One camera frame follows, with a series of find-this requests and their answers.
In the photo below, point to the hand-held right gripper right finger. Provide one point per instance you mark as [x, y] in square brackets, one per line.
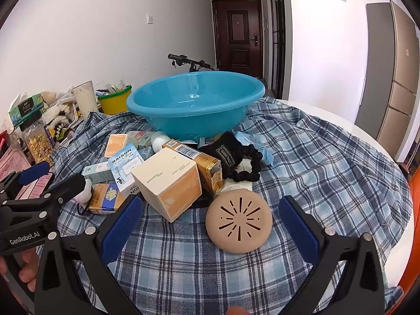
[302, 233]

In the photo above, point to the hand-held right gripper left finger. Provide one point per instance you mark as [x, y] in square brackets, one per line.
[120, 233]

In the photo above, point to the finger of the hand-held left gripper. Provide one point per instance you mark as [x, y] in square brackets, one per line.
[69, 185]
[32, 172]

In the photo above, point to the beige slotted round disc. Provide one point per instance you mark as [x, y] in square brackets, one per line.
[239, 221]

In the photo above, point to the blue plastic basin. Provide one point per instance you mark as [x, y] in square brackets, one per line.
[197, 115]

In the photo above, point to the person's left hand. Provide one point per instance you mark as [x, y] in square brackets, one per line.
[28, 269]

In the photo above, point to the person's right hand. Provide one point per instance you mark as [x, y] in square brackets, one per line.
[239, 311]

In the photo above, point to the pink striped packet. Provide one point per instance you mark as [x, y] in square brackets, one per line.
[36, 187]

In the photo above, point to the pink case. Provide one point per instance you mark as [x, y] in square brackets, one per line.
[13, 164]

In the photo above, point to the green white long box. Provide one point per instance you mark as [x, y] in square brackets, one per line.
[95, 172]

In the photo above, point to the clear jar of dried flowers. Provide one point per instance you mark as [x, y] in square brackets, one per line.
[37, 142]

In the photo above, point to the yellow blue flat pack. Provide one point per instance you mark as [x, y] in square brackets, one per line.
[105, 198]

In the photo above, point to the white blue printed box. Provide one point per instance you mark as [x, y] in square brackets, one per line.
[123, 167]

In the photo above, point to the orange white flat box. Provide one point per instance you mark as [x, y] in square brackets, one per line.
[115, 146]

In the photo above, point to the blue plaid shirt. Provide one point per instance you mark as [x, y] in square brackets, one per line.
[311, 170]

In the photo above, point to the green tissue pack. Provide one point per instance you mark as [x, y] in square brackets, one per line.
[26, 108]

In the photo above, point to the beige plush toy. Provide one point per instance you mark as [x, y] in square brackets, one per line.
[57, 111]

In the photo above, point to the cream cube box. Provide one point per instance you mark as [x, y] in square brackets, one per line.
[164, 183]

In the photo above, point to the black scrunchie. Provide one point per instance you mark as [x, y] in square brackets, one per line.
[255, 167]

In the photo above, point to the light blue packet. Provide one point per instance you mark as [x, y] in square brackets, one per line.
[267, 157]

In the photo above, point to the grey green small box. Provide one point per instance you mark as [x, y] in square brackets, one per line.
[139, 138]

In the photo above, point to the beige speckled cup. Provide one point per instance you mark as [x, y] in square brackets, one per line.
[86, 100]

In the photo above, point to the yellow green plastic bucket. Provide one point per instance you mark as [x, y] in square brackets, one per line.
[115, 103]

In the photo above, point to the white bottle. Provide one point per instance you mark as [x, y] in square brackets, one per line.
[159, 141]

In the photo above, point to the gold carton box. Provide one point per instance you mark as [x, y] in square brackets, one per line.
[206, 167]

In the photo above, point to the black electric scooter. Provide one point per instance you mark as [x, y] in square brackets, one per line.
[192, 63]

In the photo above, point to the beige grey refrigerator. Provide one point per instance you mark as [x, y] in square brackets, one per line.
[390, 82]

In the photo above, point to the black framed glass door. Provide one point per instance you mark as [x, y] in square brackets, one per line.
[277, 39]

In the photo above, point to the dark brown entrance door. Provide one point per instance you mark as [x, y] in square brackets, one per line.
[238, 36]

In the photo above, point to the white light switch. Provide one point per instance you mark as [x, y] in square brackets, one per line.
[150, 19]

